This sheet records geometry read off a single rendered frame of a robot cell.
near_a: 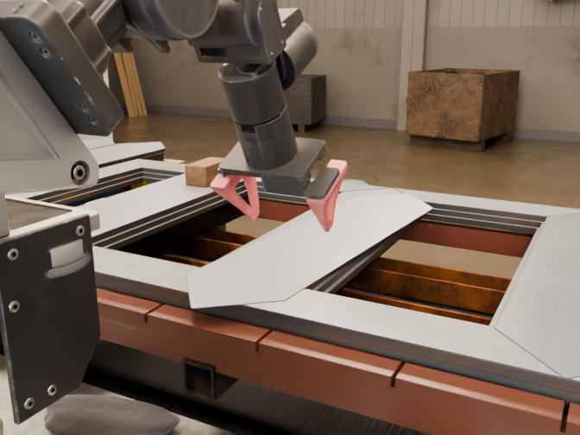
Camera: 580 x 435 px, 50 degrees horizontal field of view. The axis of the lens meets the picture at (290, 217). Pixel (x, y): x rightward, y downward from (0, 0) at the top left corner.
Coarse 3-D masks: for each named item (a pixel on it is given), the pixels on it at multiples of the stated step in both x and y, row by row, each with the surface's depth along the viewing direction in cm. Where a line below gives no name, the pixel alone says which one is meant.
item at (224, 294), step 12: (192, 276) 94; (192, 288) 90; (204, 288) 90; (216, 288) 90; (228, 288) 90; (240, 288) 90; (216, 300) 86; (228, 300) 86; (240, 300) 86; (252, 300) 86; (264, 300) 86; (276, 300) 86
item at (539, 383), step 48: (48, 192) 145; (96, 192) 157; (240, 192) 154; (384, 192) 145; (96, 240) 114; (384, 240) 118; (144, 288) 92; (336, 288) 97; (336, 336) 79; (528, 384) 69; (576, 384) 66
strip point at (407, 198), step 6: (366, 198) 139; (372, 198) 139; (378, 198) 139; (384, 198) 139; (390, 198) 139; (396, 198) 139; (402, 198) 139; (408, 198) 139; (414, 198) 139; (408, 204) 134; (414, 204) 134; (420, 204) 134; (426, 204) 134
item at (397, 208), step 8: (352, 200) 137; (360, 200) 137; (368, 200) 137; (376, 200) 137; (368, 208) 131; (376, 208) 131; (384, 208) 131; (392, 208) 131; (400, 208) 131; (408, 208) 131; (416, 208) 131; (424, 208) 131; (432, 208) 131; (416, 216) 126
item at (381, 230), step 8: (336, 216) 126; (312, 224) 120; (336, 224) 120; (344, 224) 120; (352, 224) 120; (360, 224) 120; (368, 224) 120; (376, 224) 120; (384, 224) 120; (360, 232) 115; (368, 232) 115; (376, 232) 115; (384, 232) 115; (392, 232) 115
